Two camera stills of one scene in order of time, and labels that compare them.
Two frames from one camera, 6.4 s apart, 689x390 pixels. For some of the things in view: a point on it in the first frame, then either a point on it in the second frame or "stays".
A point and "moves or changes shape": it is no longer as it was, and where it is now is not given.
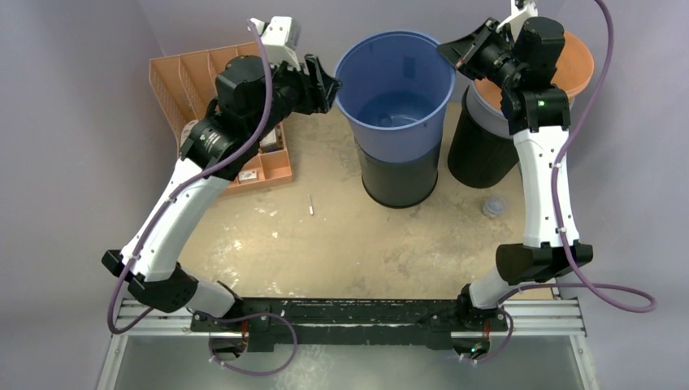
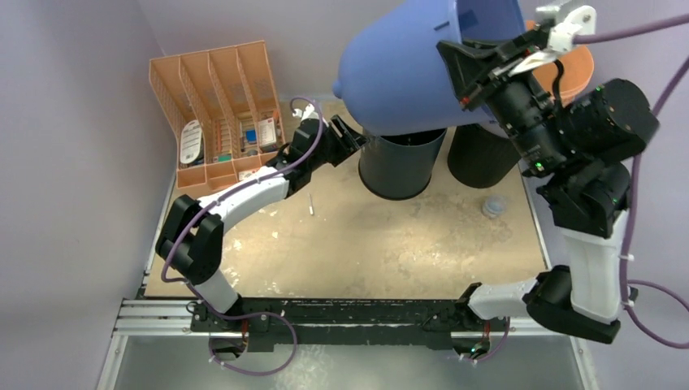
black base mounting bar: [267, 321] stays
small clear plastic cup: [494, 205] stays
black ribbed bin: [478, 158] stays
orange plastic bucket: [574, 70] stays
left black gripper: [326, 86] to [349, 142]
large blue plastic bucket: [394, 87] moves or changes shape
